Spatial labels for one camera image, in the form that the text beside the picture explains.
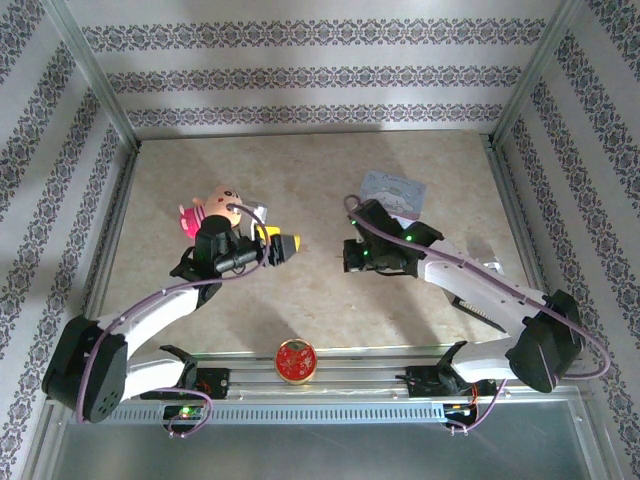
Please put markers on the aluminium mounting rail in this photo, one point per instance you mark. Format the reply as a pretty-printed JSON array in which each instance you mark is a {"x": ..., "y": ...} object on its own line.
[{"x": 350, "y": 372}]

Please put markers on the pink plush doll toy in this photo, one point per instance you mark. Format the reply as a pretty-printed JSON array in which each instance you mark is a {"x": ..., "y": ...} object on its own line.
[{"x": 217, "y": 200}]

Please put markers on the round red gold tin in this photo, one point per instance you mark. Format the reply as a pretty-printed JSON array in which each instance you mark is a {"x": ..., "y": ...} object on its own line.
[{"x": 295, "y": 362}]

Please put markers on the yellow toy block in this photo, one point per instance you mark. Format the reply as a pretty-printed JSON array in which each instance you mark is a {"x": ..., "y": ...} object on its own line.
[{"x": 282, "y": 231}]

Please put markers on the aluminium side rail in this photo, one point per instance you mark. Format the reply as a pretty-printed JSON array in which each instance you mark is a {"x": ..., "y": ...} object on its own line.
[
  {"x": 112, "y": 225},
  {"x": 515, "y": 210}
]

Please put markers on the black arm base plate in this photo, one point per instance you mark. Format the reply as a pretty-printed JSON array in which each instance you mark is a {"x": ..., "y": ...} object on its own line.
[
  {"x": 212, "y": 382},
  {"x": 422, "y": 382}
]

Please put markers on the black flat tool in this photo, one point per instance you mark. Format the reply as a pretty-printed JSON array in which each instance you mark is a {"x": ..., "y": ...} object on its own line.
[{"x": 472, "y": 311}]

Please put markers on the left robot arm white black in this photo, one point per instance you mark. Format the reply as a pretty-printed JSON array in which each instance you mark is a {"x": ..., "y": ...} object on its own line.
[{"x": 155, "y": 310}]

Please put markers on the silver metal piece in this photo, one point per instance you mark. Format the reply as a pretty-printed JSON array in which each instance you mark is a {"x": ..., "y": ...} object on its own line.
[{"x": 482, "y": 255}]

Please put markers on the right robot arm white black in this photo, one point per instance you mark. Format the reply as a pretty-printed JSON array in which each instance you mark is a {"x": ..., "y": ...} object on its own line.
[{"x": 480, "y": 285}]

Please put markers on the small circuit board green light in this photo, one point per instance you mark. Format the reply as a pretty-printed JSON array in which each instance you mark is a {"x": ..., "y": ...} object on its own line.
[{"x": 185, "y": 412}]

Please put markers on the aluminium frame post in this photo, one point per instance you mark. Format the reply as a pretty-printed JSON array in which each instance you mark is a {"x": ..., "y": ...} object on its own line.
[
  {"x": 535, "y": 75},
  {"x": 95, "y": 75}
]

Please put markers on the grey metal panel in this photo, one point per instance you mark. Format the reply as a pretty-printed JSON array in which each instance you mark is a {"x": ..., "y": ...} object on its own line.
[{"x": 320, "y": 452}]

